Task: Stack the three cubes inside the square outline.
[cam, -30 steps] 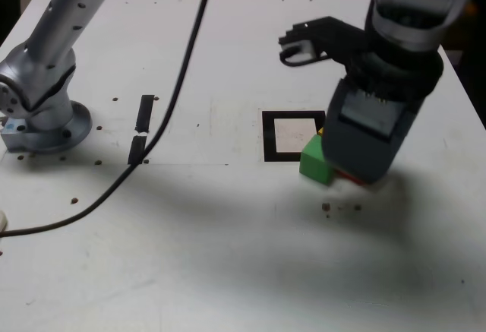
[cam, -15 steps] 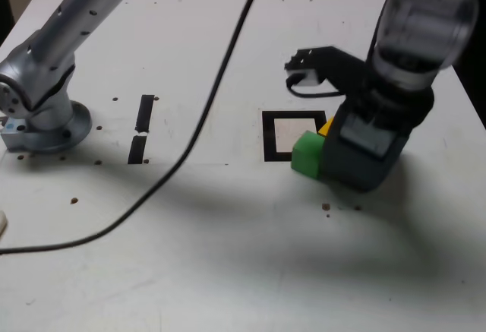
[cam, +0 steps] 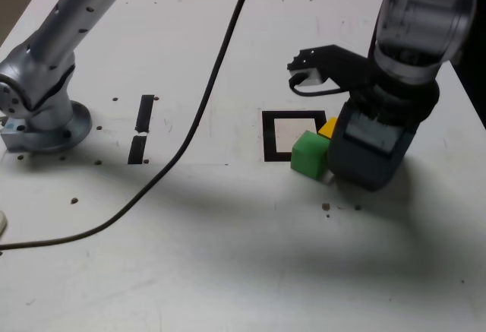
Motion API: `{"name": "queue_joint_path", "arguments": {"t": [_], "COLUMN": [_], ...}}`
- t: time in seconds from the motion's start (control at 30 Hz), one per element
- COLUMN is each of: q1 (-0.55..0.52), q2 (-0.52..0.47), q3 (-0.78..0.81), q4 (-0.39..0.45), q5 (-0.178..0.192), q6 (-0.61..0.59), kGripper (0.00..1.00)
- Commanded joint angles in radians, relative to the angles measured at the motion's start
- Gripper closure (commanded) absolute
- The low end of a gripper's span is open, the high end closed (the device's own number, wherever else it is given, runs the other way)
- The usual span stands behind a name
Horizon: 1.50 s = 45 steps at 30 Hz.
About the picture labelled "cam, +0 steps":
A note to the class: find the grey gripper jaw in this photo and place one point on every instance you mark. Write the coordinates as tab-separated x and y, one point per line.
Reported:
364	165

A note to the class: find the yellow cube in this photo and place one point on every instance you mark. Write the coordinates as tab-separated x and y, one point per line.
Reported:
329	128

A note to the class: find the green cube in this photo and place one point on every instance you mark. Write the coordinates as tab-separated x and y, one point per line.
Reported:
308	157

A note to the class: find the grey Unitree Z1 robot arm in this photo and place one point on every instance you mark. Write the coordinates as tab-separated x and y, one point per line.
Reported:
49	54

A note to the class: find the black tape square outline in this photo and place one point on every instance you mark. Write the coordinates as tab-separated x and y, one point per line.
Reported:
268	138

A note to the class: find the black tape strip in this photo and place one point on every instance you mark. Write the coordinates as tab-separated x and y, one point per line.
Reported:
144	113

